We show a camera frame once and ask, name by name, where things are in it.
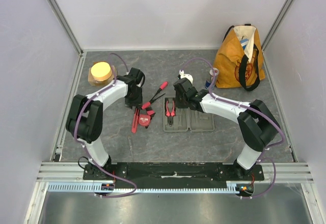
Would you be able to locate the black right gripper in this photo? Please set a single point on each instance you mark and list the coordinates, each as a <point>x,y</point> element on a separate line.
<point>182,102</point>

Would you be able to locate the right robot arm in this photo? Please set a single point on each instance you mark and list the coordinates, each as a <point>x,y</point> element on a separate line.
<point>257,124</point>

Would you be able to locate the pink handled screwdriver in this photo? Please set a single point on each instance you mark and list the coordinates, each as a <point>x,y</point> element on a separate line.
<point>162,87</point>

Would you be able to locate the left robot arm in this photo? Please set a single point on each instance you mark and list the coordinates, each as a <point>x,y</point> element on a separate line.
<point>85,118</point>

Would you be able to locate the yellow round sponge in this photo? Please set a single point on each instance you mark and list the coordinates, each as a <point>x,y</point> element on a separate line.
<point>101,71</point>

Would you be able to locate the pink handled pliers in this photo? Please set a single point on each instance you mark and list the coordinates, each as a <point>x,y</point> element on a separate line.
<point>170,110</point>

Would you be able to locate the yellow tote bag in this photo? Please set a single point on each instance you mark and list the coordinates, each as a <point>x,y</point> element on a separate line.
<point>240,59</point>

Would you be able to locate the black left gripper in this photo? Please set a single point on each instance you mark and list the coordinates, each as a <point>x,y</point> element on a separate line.
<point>136,103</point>

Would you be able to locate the grey cable duct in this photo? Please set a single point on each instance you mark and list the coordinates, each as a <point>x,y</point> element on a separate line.
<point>108,188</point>

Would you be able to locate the hex keys in pink holder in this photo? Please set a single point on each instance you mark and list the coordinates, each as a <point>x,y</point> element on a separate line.
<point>147,106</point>

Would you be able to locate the pink utility knife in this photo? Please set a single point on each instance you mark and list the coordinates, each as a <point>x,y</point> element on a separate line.
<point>135,120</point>

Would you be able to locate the pink tape measure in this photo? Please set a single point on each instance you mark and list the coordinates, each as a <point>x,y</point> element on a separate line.
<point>144,120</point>

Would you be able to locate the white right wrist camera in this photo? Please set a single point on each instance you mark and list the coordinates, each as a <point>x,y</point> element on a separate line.
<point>182,75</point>

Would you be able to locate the energy drink can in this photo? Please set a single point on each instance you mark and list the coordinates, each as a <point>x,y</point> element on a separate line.
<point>211,77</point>

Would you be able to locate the grey plastic tool case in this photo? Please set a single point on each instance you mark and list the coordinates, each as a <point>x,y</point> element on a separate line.
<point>187,119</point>

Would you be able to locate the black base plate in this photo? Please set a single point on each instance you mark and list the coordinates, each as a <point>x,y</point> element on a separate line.
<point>138,172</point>

